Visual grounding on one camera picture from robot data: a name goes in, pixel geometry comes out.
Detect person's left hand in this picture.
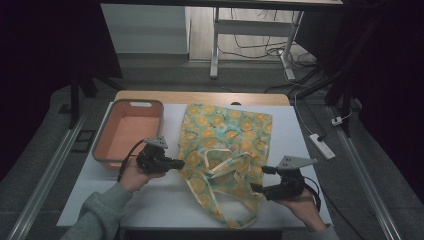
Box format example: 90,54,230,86
118,164,167,194

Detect black metal stand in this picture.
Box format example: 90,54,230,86
294,64,361,138
67,64,127,130

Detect person's right hand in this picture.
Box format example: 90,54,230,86
275,188,327,233

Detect orange print fabric tote bag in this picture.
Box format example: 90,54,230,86
177,102,274,230

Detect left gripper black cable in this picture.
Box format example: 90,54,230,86
116,138,147,183

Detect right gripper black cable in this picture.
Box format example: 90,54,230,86
302,175,323,213

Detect white table mat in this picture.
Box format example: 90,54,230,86
55,102,334,232

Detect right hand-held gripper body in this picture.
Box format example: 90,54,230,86
265,155,319,202

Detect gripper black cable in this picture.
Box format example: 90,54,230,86
302,175,323,213
116,138,147,183

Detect white metal desk frame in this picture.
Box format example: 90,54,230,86
209,6,305,81

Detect tangle of black floor cables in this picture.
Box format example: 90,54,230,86
217,9,318,69

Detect pink plastic basket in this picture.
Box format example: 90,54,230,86
91,98,165,170

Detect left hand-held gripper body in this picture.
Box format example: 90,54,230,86
135,135,176,175

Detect white power strip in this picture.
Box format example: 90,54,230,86
308,132,337,161

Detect aluminium floor rail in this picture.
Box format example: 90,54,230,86
327,105,403,240
5,112,88,240

